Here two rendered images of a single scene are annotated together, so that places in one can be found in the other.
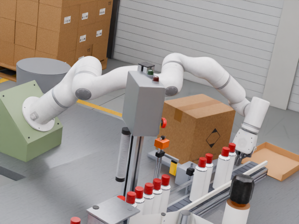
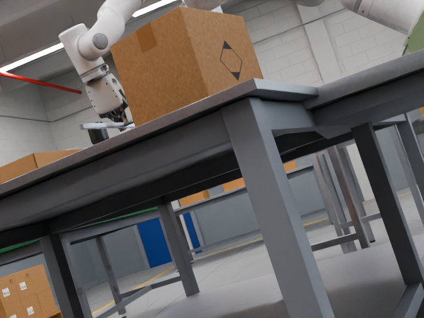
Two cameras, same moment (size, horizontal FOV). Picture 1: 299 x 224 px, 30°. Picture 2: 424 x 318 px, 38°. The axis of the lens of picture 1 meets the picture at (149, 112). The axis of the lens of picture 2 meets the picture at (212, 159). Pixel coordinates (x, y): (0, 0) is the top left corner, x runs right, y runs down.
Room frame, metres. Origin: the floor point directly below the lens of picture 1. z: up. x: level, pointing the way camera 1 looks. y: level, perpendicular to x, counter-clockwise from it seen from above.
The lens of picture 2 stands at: (4.23, -0.58, 0.64)
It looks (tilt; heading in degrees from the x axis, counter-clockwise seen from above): 4 degrees up; 169
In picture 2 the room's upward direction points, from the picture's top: 18 degrees counter-clockwise
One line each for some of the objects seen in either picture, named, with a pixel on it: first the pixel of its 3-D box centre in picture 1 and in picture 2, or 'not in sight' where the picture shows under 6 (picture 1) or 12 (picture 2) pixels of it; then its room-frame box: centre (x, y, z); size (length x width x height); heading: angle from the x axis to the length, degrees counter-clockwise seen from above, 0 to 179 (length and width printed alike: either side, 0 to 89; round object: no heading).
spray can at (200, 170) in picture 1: (199, 179); not in sight; (2.12, -0.25, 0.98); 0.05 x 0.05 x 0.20
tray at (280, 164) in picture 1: (272, 160); (39, 174); (2.73, -0.69, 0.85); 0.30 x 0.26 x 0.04; 144
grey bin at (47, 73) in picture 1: (41, 100); not in sight; (4.44, 0.93, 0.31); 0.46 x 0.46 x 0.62
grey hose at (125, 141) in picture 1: (123, 154); not in sight; (1.85, 0.07, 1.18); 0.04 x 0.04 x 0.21
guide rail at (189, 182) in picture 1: (196, 179); (177, 123); (2.18, -0.25, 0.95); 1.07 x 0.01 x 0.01; 144
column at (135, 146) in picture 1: (134, 146); not in sight; (1.98, 0.04, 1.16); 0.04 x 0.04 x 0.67; 54
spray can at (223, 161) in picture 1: (221, 168); not in sight; (2.27, -0.36, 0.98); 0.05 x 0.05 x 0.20
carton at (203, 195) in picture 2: not in sight; (191, 189); (-3.87, 0.64, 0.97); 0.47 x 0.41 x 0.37; 152
